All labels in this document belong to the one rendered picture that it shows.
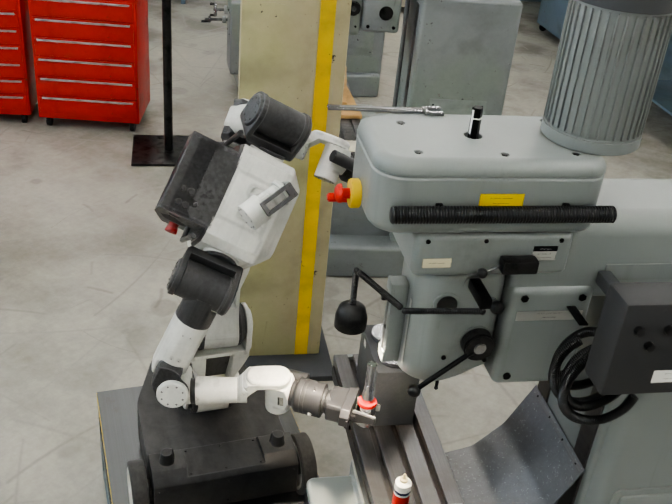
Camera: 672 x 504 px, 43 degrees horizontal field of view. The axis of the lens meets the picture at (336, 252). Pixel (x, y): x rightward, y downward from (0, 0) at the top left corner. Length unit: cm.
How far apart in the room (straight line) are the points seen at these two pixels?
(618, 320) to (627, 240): 28
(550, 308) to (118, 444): 175
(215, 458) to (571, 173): 155
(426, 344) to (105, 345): 259
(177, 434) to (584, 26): 185
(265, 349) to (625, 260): 248
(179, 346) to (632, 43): 119
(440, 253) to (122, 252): 343
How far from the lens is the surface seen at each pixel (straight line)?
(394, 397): 233
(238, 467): 275
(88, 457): 367
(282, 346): 408
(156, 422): 294
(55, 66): 642
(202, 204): 200
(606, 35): 168
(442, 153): 163
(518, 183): 167
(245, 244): 202
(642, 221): 187
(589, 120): 173
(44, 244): 509
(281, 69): 343
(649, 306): 162
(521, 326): 187
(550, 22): 1001
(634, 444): 213
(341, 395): 215
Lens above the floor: 252
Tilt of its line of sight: 30 degrees down
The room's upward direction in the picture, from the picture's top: 6 degrees clockwise
